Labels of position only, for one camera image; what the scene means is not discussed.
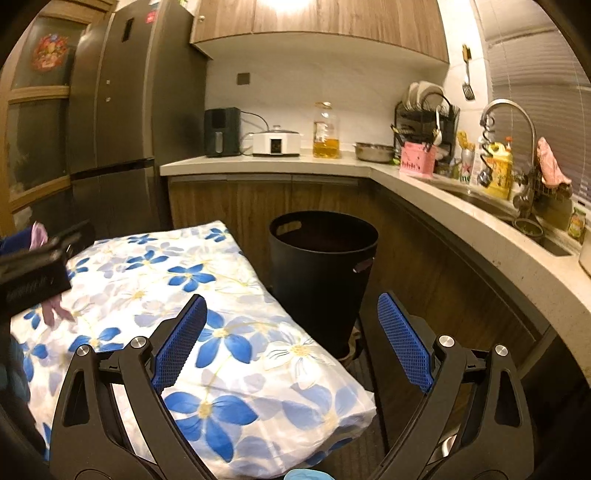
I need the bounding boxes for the lilac plastic bag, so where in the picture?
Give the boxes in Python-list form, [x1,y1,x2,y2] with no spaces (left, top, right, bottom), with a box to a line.
[29,222,75,329]

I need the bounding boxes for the black trash bin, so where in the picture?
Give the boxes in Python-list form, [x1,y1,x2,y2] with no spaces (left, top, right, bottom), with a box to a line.
[270,210,379,359]

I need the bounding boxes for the blue gloved hand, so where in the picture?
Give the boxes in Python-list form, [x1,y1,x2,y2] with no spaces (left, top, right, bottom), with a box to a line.
[0,227,36,407]

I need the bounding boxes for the wooden glass door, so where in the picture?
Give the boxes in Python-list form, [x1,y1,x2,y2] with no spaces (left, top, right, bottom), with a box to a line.
[1,1,117,235]

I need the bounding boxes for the blue floral tablecloth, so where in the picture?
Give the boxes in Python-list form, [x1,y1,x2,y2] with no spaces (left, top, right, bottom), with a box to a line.
[11,221,376,479]

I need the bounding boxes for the wooden lower cabinets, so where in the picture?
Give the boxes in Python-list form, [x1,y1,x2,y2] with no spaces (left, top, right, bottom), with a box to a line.
[166,174,591,462]

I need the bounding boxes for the wooden cabinets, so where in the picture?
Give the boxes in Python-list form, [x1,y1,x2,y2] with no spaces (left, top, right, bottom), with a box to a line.
[166,174,591,462]
[190,0,449,63]

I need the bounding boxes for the steel sink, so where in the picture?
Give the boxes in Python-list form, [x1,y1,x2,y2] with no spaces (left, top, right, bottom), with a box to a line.
[427,179,575,257]

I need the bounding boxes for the dark steel refrigerator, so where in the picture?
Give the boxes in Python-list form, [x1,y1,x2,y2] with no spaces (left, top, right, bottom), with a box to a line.
[66,1,207,239]

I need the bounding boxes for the chrome faucet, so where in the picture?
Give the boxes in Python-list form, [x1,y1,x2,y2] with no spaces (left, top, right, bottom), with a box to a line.
[477,99,538,220]

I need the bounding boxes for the black air fryer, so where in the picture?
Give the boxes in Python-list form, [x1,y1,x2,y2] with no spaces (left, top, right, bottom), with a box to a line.
[204,107,242,157]

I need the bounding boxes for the pink cloth on faucet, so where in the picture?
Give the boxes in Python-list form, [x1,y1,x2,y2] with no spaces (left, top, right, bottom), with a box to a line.
[537,137,573,200]

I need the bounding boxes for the yellow detergent bottle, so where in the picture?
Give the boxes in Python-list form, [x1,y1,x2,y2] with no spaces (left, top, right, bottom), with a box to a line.
[487,142,513,200]

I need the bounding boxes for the pink utensil holder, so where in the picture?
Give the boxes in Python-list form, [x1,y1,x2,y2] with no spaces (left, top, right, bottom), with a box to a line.
[400,141,437,178]

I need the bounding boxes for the white slow cooker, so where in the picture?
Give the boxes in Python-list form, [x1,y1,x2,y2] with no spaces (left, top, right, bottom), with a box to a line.
[252,125,301,157]

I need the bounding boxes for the steel bowl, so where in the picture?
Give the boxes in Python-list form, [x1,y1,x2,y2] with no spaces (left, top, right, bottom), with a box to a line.
[355,142,394,164]

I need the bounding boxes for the black dish rack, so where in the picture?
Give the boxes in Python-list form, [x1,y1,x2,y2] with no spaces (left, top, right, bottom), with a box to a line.
[391,81,461,163]

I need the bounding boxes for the cooking oil bottle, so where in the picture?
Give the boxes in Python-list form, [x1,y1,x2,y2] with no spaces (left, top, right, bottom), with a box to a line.
[312,101,341,159]

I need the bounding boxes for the hanging spatula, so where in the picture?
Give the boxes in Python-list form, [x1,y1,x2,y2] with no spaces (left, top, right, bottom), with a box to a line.
[462,44,475,101]

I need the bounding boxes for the wooden upper cabinets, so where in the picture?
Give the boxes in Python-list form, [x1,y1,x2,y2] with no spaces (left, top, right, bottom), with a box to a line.
[190,0,449,63]

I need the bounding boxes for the wall socket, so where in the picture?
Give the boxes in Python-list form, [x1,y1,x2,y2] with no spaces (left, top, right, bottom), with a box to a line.
[236,72,250,86]

